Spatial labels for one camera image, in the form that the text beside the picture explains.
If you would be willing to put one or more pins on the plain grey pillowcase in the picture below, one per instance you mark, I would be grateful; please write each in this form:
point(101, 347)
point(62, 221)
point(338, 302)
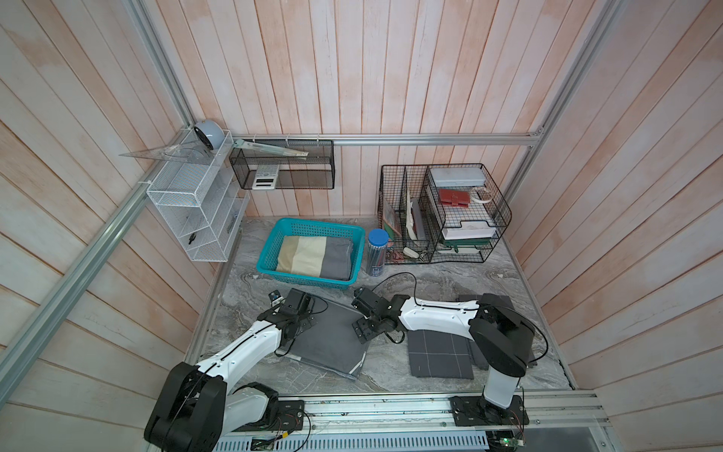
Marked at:
point(329, 340)

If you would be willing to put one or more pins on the dark grey checked pillowcase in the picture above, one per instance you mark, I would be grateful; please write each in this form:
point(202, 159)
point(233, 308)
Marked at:
point(477, 350)
point(439, 355)

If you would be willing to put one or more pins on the grey round tape roll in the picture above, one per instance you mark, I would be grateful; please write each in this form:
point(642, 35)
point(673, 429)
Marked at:
point(210, 134)

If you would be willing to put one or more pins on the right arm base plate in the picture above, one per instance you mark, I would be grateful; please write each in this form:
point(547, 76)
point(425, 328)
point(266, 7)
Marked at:
point(477, 411)

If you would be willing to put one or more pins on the black wire desk organizer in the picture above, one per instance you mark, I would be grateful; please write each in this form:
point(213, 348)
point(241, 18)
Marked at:
point(409, 209)

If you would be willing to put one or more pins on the clear triangle ruler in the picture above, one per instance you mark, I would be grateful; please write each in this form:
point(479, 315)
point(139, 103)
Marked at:
point(187, 153)

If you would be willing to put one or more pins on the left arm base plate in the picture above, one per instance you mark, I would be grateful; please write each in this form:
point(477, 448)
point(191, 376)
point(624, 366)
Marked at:
point(282, 416)

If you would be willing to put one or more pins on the white tape roll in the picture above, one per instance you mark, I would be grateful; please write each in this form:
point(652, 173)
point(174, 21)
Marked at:
point(481, 195)

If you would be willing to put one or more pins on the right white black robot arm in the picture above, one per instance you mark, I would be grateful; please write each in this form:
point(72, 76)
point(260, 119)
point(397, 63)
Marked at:
point(453, 317)

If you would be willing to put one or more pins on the white wire wall shelf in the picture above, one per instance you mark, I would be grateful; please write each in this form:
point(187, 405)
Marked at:
point(201, 204)

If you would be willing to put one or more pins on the black wire wall basket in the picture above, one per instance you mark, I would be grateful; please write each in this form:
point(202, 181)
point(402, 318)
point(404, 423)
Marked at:
point(304, 163)

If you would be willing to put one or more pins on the beige grey striped pillowcase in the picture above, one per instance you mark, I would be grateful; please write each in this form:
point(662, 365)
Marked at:
point(317, 257)

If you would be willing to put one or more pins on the white calculator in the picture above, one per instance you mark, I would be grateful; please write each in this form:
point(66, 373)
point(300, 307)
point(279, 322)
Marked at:
point(266, 177)

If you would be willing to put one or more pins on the white book stack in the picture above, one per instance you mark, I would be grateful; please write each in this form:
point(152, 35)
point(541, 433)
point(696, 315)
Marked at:
point(470, 229)

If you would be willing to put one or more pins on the teal plastic basket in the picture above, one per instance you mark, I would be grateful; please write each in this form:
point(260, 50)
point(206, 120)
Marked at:
point(310, 228)

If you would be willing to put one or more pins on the red wallet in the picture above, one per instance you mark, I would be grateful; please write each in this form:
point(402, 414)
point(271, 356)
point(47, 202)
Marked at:
point(454, 198)

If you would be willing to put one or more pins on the aluminium mounting rail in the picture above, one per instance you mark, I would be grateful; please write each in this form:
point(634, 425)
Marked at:
point(432, 412)

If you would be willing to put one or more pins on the blue lid pen cup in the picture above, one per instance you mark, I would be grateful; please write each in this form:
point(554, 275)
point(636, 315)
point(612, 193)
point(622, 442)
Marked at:
point(376, 246)

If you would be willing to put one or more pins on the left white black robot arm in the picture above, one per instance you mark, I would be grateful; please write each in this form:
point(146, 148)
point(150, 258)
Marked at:
point(200, 403)

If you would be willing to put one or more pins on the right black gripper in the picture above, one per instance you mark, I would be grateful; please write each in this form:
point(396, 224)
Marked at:
point(361, 330)

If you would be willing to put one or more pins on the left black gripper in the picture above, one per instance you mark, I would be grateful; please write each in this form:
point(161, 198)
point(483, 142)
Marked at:
point(308, 321)

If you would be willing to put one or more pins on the white pencil case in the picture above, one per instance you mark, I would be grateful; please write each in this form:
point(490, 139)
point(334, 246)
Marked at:
point(458, 177)

